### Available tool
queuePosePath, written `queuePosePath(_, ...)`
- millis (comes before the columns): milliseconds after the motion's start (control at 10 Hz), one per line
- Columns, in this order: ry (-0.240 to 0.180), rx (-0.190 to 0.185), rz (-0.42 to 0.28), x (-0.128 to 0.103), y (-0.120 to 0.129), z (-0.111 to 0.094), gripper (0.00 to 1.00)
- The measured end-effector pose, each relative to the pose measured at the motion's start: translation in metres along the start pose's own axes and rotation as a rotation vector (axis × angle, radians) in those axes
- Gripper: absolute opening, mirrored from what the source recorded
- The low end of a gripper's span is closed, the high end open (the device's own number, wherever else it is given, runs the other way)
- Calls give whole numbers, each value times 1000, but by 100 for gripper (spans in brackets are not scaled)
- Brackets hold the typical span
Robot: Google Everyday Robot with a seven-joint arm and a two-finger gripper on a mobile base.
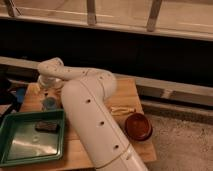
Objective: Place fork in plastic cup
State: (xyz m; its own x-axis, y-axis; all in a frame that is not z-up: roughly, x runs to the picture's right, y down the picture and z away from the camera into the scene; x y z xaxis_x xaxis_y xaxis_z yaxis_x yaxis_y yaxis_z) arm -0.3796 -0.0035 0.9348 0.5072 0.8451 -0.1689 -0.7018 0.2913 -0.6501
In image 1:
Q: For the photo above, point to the wooden table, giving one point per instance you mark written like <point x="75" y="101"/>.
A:
<point x="75" y="157"/>

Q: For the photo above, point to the red-brown bowl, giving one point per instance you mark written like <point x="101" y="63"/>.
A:
<point x="138" y="127"/>

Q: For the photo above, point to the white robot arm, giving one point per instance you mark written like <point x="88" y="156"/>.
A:
<point x="82" y="97"/>

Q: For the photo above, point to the dark sponge in tray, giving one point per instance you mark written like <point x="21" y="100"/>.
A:
<point x="47" y="126"/>

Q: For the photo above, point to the green plastic tray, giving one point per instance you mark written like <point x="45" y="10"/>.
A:
<point x="21" y="143"/>

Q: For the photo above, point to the blue-grey plastic cup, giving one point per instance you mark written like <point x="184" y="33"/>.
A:
<point x="49" y="104"/>

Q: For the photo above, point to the blue object at left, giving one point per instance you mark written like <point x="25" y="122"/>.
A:
<point x="20" y="94"/>

